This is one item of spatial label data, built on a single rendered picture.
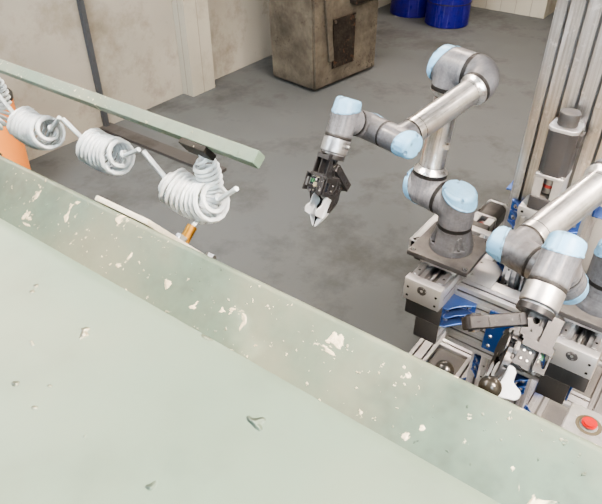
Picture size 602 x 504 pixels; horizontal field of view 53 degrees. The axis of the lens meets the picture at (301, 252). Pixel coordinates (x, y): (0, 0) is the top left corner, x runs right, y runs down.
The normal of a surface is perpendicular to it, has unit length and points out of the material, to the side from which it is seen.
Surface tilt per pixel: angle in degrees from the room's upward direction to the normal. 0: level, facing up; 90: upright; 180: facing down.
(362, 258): 0
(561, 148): 90
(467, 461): 39
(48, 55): 90
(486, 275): 0
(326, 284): 0
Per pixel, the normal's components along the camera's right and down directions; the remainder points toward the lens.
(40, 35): 0.80, 0.36
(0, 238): 0.00, -0.80
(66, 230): -0.37, -0.32
